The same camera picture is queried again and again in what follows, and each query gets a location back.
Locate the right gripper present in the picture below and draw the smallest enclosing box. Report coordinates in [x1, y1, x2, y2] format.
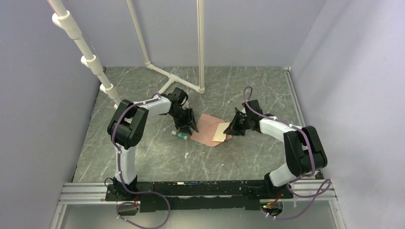
[224, 111, 251, 136]

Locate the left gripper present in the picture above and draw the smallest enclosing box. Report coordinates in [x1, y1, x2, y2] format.
[170, 107, 198, 136]

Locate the pink envelope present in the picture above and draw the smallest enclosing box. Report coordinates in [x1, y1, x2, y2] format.
[191, 113, 232, 147]

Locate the green glue stick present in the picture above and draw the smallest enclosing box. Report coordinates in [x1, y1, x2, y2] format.
[171, 131, 188, 140]

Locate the tan paper letter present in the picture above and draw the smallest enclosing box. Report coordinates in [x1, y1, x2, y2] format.
[213, 122, 230, 142]

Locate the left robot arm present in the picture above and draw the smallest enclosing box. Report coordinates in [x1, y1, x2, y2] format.
[107, 87, 198, 200]

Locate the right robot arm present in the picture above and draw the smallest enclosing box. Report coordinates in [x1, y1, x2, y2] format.
[224, 100, 328, 198]

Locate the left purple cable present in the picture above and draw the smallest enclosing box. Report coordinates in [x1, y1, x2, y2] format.
[110, 93, 171, 229]

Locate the purple cable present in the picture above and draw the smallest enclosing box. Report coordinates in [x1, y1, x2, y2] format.
[243, 86, 332, 221]
[110, 93, 171, 229]

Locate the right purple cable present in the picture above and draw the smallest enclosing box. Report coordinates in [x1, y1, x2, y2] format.
[243, 86, 332, 221]

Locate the aluminium side rail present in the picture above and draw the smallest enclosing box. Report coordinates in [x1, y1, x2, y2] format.
[283, 66, 323, 181]

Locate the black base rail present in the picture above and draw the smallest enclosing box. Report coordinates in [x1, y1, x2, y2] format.
[105, 180, 293, 213]

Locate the white PVC pipe frame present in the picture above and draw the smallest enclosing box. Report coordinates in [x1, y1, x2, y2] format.
[48, 0, 205, 108]

